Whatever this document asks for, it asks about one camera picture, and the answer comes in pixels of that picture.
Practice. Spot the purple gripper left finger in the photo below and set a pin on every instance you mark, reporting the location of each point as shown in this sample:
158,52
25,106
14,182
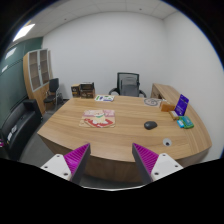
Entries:
76,161

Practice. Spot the large wooden desk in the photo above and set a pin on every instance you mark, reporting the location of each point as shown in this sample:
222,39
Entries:
111,148

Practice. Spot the white green leaflet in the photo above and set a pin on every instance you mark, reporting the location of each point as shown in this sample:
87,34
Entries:
104,98

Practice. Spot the round patterned coaster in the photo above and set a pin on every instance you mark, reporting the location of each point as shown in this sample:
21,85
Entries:
154,102

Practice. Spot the black leather sofa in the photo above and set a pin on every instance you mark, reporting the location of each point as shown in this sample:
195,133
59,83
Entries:
19,127

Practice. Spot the black computer mouse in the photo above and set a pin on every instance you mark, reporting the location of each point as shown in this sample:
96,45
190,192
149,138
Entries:
149,125

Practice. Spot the pink cartoon mouse pad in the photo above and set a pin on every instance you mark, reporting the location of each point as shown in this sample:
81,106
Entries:
98,119

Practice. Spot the black visitor chair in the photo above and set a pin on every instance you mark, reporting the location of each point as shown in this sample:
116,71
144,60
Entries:
53,94

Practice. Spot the blue small card pack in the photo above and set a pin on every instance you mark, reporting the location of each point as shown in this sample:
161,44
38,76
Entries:
180,123

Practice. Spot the orange wooden tissue box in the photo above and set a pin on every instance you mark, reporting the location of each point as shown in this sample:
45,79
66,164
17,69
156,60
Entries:
166,107

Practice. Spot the wooden side desk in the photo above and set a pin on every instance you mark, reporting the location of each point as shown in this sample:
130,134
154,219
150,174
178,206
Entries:
166,92

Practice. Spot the black mesh office chair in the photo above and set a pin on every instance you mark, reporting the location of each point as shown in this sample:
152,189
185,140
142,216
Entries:
128,85

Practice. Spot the purple standing sign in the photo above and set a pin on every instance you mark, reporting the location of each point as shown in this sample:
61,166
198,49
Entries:
181,106

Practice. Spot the small brown cardboard box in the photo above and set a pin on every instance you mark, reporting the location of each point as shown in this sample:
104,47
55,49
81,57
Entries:
75,89

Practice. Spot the dark printed cardboard box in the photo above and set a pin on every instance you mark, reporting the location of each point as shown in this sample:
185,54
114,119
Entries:
87,90

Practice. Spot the green card pack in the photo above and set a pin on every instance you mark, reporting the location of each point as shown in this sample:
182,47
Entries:
186,122

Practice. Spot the wooden glass-door cabinet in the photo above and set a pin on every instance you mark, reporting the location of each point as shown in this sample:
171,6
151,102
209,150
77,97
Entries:
37,73

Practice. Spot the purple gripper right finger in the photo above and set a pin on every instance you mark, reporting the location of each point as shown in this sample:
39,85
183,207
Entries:
145,160

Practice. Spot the ceiling light panel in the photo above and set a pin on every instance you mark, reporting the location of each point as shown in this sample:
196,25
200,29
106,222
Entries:
23,31

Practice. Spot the tan small box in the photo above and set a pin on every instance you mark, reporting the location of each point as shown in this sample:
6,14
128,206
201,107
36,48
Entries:
174,115

